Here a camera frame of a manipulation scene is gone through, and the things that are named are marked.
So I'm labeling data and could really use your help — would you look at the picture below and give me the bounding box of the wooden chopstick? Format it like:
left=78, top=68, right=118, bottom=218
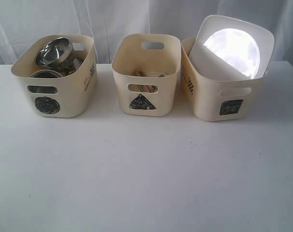
left=139, top=85, right=156, bottom=93
left=134, top=70, right=146, bottom=77

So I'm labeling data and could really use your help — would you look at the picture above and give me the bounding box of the white square plate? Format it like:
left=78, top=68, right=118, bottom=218
left=189, top=15, right=275, bottom=81

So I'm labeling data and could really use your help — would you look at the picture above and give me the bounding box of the stainless steel bowl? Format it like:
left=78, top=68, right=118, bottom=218
left=35, top=37, right=74, bottom=72

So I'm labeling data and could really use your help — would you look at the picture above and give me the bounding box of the stainless steel mug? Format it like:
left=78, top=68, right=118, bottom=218
left=27, top=70, right=63, bottom=94

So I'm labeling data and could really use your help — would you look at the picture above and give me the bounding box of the cream bin with triangle mark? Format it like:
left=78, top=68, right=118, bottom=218
left=112, top=34, right=181, bottom=116

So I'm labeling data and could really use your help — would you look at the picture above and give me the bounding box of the cream bin with square mark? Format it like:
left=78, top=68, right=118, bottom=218
left=180, top=37, right=265, bottom=121

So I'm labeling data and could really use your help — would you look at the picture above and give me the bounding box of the cream bin with circle mark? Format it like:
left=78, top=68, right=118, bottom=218
left=11, top=35, right=97, bottom=118

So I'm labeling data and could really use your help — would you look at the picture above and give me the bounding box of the white backdrop curtain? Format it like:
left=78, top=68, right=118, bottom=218
left=0, top=0, right=293, bottom=66

